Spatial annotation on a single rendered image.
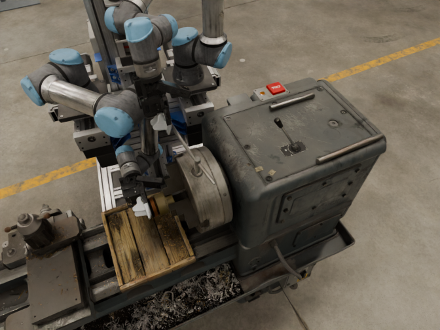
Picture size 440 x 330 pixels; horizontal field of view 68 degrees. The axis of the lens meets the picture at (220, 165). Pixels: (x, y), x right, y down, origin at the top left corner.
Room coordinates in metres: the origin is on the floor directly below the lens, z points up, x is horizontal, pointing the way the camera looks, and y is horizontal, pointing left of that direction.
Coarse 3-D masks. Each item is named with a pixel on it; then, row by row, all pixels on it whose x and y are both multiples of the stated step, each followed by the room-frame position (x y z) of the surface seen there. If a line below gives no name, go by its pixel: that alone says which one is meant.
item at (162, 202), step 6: (162, 192) 0.67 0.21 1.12; (150, 198) 0.65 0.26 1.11; (156, 198) 0.64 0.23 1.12; (162, 198) 0.64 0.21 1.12; (168, 198) 0.65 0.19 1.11; (150, 204) 0.62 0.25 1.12; (156, 204) 0.62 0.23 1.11; (162, 204) 0.62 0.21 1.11; (168, 204) 0.63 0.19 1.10; (156, 210) 0.61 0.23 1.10; (162, 210) 0.61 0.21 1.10; (168, 210) 0.61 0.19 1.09; (156, 216) 0.60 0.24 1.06
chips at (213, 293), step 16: (208, 272) 0.58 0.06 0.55; (224, 272) 0.56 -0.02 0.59; (176, 288) 0.50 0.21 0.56; (192, 288) 0.50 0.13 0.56; (208, 288) 0.49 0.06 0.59; (224, 288) 0.50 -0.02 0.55; (240, 288) 0.50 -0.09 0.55; (144, 304) 0.43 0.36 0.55; (160, 304) 0.42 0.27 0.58; (176, 304) 0.42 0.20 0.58; (192, 304) 0.42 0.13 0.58; (208, 304) 0.42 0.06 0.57; (96, 320) 0.36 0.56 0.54; (112, 320) 0.36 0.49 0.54; (128, 320) 0.36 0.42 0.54; (144, 320) 0.35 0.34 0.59; (160, 320) 0.35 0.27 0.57; (176, 320) 0.36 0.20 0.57
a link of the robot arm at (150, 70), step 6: (156, 60) 0.85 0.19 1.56; (138, 66) 0.79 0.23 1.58; (144, 66) 0.79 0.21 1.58; (150, 66) 0.79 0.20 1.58; (156, 66) 0.80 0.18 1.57; (138, 72) 0.79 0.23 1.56; (144, 72) 0.78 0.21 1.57; (150, 72) 0.78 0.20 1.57; (156, 72) 0.79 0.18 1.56; (144, 78) 0.78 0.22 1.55; (150, 78) 0.78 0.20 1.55
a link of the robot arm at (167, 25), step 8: (136, 16) 0.94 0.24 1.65; (144, 16) 0.94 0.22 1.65; (152, 16) 0.94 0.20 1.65; (160, 16) 0.95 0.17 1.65; (168, 16) 0.96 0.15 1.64; (160, 24) 0.90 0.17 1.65; (168, 24) 0.92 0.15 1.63; (176, 24) 0.95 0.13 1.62; (160, 32) 0.87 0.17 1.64; (168, 32) 0.90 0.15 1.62; (176, 32) 0.94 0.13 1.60; (168, 40) 0.91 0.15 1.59
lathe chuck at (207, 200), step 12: (180, 168) 0.71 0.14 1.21; (192, 168) 0.69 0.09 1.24; (192, 180) 0.65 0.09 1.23; (204, 180) 0.65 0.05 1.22; (192, 192) 0.61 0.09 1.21; (204, 192) 0.61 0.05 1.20; (216, 192) 0.62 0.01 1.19; (192, 204) 0.61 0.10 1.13; (204, 204) 0.58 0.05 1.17; (216, 204) 0.59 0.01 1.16; (204, 216) 0.56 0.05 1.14; (216, 216) 0.57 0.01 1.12; (204, 228) 0.55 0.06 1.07
